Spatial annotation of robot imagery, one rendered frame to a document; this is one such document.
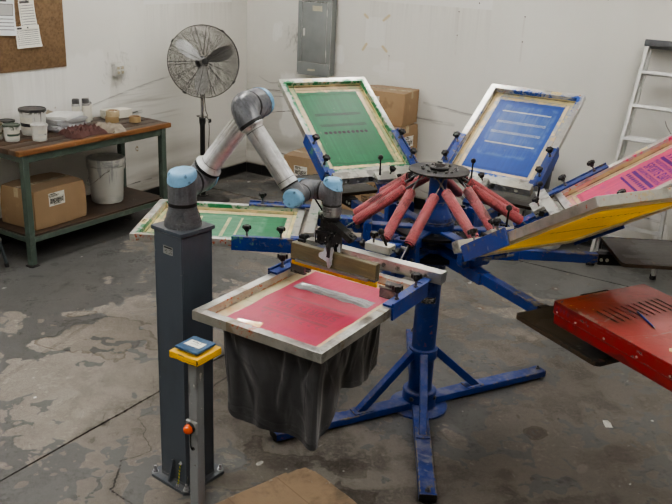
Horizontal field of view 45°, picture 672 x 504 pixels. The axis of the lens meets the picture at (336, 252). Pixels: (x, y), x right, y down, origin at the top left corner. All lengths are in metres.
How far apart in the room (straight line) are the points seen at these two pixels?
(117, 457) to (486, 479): 1.73
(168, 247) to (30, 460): 1.32
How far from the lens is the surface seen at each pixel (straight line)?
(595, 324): 2.97
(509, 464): 4.13
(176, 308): 3.42
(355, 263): 3.20
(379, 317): 3.08
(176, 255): 3.33
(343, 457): 4.03
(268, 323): 3.07
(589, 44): 7.09
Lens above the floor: 2.26
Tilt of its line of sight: 20 degrees down
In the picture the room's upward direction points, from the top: 3 degrees clockwise
